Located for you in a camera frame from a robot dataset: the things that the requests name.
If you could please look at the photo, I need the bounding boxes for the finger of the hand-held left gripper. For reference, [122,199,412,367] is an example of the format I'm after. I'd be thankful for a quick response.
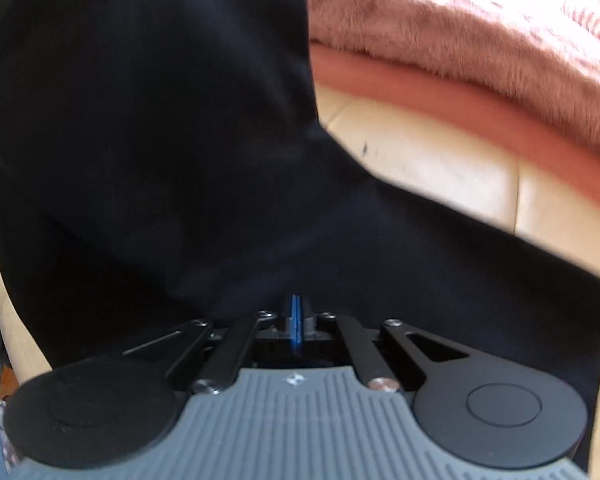
[122,294,297,397]
[296,294,472,394]

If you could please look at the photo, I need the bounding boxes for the black pants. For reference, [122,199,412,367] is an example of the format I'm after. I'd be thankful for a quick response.
[0,0,600,472]

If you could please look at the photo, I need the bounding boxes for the beige leather bed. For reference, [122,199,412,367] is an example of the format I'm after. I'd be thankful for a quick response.
[0,85,600,480]

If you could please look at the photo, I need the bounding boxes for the salmon pink bed sheet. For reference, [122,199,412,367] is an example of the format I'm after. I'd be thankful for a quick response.
[310,42,600,217]

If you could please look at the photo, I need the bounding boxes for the pink fluffy blanket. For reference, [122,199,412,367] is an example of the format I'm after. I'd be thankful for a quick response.
[305,0,600,167]

